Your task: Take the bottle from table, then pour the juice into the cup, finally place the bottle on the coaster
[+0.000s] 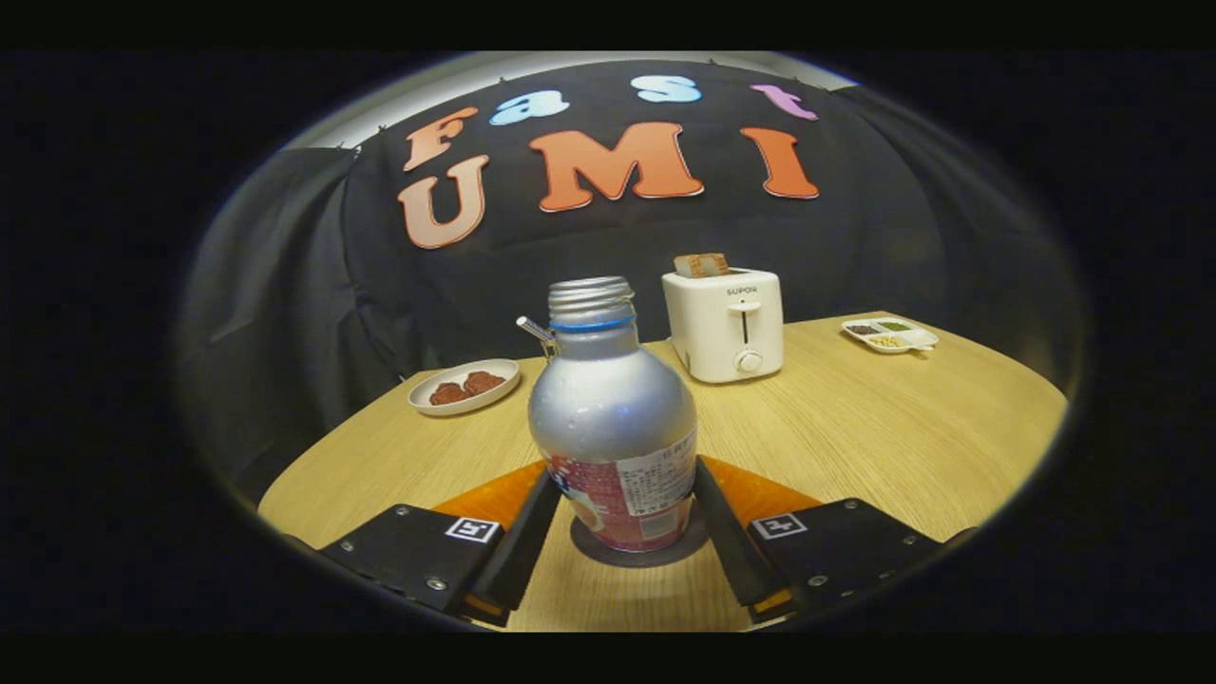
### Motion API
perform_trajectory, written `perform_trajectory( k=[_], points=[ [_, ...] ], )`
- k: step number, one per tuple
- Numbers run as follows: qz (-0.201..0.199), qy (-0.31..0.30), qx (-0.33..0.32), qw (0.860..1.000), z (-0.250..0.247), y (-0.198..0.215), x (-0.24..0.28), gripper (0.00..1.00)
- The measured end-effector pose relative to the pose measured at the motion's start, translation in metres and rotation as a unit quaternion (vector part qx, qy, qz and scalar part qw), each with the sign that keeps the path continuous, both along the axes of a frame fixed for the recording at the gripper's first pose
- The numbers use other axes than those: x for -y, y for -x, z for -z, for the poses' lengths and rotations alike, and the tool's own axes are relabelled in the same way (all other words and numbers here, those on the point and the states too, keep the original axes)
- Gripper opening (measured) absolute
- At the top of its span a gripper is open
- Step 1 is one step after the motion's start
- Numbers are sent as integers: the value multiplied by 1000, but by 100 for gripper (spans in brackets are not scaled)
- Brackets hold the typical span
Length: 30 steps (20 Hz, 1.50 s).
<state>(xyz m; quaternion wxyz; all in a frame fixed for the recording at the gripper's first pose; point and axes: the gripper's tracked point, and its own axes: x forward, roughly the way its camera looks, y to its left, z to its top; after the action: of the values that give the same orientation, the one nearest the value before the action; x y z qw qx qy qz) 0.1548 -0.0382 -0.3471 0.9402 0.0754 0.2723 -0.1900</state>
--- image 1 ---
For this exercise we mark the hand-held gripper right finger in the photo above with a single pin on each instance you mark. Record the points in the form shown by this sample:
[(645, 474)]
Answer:
[(727, 551)]

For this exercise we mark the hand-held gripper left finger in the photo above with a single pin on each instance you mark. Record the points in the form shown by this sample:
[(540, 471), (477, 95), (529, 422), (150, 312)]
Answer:
[(522, 560)]

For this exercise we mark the dark brown round coaster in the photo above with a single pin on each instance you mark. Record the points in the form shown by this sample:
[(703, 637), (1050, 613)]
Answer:
[(689, 543)]

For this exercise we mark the silver bottle with red label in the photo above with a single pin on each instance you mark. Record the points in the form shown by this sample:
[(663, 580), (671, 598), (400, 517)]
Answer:
[(613, 418)]

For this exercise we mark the wooden table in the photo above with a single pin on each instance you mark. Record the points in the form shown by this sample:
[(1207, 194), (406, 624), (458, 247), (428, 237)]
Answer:
[(855, 427)]

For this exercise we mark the red meat slice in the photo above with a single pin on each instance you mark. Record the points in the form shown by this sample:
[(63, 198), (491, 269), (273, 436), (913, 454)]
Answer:
[(448, 392), (483, 382)]

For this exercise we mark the white oval plate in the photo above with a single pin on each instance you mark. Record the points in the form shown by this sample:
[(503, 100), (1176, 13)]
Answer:
[(427, 404)]

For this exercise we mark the white toaster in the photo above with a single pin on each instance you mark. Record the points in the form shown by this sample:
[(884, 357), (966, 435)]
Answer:
[(712, 332)]

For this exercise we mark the white divided dish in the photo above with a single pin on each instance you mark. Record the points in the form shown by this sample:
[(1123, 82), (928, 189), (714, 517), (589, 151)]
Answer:
[(890, 335)]

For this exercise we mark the brown toast slice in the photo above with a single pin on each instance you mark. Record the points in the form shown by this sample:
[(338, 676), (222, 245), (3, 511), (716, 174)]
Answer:
[(701, 265)]

